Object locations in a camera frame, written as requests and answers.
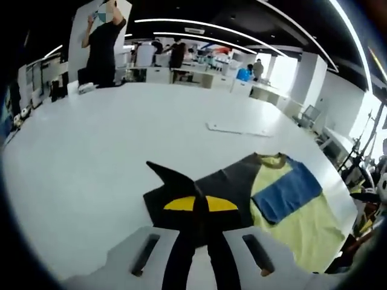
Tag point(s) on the black tripod stand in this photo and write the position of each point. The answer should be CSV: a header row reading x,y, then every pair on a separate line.
x,y
366,142

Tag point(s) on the white flat strip with holes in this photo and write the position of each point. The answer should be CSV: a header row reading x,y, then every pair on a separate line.
x,y
239,130

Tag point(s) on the yellow black blue garment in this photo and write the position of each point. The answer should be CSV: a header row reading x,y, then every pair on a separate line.
x,y
302,223

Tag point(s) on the white desk row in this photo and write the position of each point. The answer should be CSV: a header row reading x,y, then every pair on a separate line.
x,y
193,77

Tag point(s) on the blue water barrel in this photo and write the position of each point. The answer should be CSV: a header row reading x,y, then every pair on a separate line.
x,y
244,74

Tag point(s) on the white rounded chair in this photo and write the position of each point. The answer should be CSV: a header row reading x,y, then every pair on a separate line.
x,y
144,56

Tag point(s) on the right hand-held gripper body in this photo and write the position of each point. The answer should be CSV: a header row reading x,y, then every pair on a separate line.
x,y
383,184

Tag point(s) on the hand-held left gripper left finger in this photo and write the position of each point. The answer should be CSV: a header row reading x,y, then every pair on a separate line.
x,y
181,241

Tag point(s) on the grey swivel office chair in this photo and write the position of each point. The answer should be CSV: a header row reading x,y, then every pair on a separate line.
x,y
310,116

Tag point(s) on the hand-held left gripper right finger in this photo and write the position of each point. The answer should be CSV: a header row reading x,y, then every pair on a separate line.
x,y
223,241

